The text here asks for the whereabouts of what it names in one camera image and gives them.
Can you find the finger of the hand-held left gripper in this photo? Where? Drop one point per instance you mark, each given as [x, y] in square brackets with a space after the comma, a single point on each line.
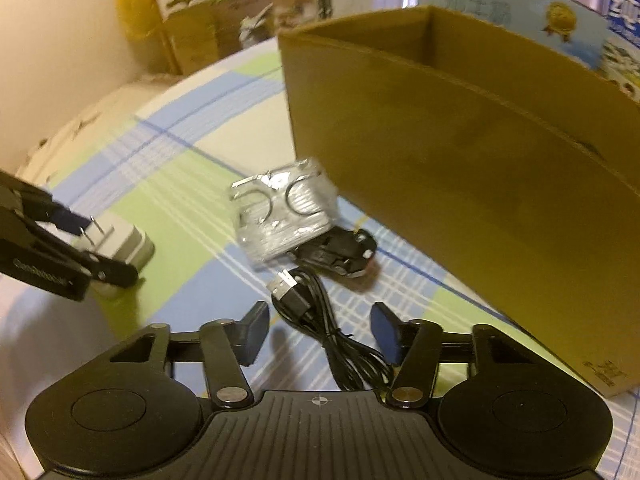
[112, 272]
[62, 217]

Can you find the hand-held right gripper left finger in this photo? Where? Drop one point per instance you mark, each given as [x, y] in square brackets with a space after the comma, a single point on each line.
[252, 332]

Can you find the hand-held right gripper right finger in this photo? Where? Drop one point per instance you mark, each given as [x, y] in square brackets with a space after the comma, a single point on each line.
[387, 332]

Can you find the white charger plug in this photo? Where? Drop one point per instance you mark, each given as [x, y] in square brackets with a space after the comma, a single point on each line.
[127, 245]

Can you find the brown cardboard box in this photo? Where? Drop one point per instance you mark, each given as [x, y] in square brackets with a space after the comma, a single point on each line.
[450, 160]

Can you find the small black glossy gadget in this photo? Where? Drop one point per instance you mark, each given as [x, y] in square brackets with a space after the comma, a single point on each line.
[345, 250]

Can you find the checked tablecloth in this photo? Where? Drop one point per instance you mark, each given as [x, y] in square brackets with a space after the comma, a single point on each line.
[175, 185]

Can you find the clear plastic packet with rings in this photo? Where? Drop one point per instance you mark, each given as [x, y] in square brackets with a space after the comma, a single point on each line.
[287, 210]

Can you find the pile of brown cardboard boxes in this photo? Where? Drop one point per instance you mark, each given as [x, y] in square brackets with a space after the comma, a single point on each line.
[200, 35]

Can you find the yellow plastic bag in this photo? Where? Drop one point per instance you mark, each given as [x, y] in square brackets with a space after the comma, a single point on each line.
[140, 0]

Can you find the white printed box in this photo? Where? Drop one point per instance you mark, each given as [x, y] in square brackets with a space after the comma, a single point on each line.
[305, 5]

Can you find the light blue printed box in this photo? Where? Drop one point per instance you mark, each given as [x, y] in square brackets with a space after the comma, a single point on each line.
[500, 0]

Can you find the colourful printed box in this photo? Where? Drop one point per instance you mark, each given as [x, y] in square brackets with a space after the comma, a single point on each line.
[625, 50]

